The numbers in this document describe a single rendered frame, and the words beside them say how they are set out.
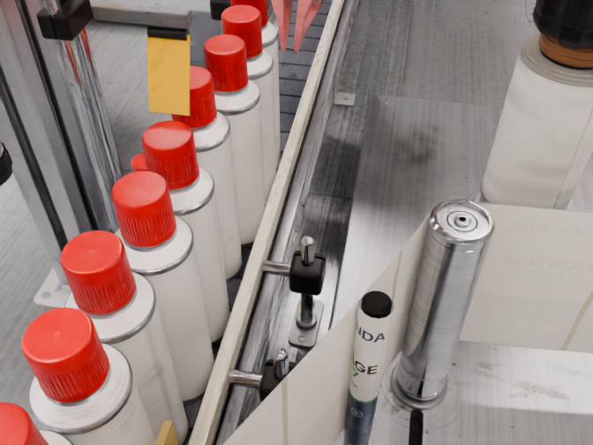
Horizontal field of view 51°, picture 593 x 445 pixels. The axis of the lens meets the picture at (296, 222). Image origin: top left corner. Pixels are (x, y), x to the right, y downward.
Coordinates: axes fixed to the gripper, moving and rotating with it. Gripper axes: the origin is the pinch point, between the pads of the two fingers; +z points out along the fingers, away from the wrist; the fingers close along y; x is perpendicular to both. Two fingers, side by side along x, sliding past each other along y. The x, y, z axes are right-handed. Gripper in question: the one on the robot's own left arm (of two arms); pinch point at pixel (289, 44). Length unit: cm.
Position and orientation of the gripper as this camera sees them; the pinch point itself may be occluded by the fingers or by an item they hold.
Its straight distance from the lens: 80.7
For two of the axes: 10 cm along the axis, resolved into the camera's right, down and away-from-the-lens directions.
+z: -1.2, 9.9, 1.0
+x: 1.6, -0.8, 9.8
